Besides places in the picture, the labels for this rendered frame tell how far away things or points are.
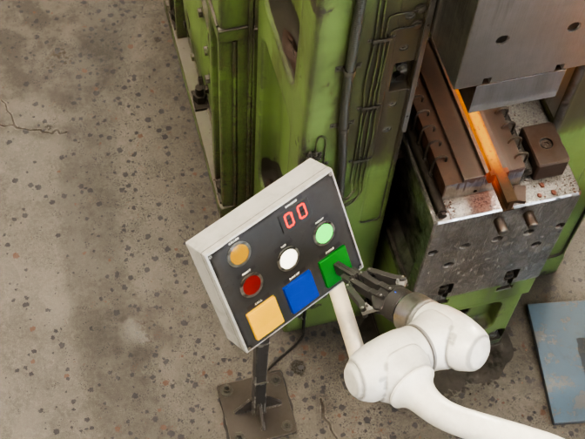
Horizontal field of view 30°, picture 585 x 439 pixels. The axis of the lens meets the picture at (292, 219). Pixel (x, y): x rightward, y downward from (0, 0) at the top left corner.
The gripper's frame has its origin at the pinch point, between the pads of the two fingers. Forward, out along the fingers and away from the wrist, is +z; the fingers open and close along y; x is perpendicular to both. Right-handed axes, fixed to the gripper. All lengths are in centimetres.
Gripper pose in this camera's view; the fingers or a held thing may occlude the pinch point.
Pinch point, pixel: (346, 273)
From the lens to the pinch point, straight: 238.6
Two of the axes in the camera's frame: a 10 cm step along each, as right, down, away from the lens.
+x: -2.8, -7.7, -5.7
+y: 7.7, -5.4, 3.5
